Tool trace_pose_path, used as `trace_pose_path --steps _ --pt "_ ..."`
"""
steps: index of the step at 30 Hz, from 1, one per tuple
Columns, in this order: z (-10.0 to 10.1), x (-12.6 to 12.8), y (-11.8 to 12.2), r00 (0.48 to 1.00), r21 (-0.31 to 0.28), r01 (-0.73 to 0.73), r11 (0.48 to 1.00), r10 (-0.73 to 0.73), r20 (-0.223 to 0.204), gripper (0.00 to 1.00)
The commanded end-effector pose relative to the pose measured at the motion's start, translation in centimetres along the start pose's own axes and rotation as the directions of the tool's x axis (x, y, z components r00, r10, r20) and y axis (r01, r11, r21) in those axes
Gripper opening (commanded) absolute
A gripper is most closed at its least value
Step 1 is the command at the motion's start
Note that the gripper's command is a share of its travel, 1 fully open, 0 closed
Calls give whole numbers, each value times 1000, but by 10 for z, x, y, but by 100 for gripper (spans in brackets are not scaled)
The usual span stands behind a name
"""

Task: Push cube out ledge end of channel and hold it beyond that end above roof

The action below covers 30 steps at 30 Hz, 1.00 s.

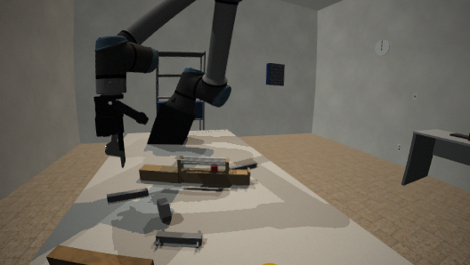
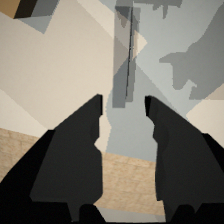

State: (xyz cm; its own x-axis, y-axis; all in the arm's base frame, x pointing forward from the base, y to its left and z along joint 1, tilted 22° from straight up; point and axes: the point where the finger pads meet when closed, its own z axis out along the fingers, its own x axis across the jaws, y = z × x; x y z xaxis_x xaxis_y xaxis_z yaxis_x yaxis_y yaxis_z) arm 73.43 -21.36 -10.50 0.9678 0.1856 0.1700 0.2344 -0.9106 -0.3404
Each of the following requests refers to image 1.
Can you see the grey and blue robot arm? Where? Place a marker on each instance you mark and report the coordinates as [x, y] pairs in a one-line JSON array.
[[116, 55]]

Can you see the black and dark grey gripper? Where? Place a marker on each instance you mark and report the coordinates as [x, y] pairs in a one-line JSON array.
[[111, 123]]

